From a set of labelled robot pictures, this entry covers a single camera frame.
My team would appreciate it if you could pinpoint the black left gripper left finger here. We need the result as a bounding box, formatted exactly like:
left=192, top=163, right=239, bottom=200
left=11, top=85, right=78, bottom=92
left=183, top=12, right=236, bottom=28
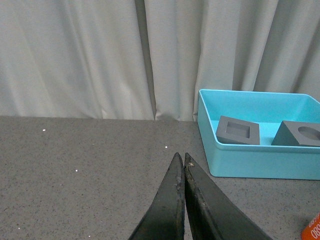
left=129, top=153, right=185, bottom=240

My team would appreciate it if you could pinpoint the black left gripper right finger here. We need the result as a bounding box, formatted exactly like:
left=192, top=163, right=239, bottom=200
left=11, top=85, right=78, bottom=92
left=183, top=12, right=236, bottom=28
left=184, top=153, right=271, bottom=240

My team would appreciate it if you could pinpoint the gray block with square hole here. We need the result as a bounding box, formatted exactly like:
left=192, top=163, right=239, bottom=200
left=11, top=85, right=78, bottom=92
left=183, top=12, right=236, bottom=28
left=216, top=115, right=260, bottom=145

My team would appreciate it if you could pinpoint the orange cylinder with white numbers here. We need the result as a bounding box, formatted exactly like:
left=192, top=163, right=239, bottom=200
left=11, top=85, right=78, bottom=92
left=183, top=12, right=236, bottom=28
left=300, top=213, right=320, bottom=240

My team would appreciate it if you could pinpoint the gray block with round hole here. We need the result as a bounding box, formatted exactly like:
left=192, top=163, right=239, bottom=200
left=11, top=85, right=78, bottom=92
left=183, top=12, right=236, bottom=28
left=271, top=120, right=320, bottom=147

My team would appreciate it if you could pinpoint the blue plastic box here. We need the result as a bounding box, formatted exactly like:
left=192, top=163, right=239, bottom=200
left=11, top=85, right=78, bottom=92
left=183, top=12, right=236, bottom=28
left=197, top=89, right=320, bottom=180

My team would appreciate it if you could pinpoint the white curtain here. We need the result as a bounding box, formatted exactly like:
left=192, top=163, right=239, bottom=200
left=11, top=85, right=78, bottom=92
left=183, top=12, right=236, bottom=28
left=0, top=0, right=320, bottom=121

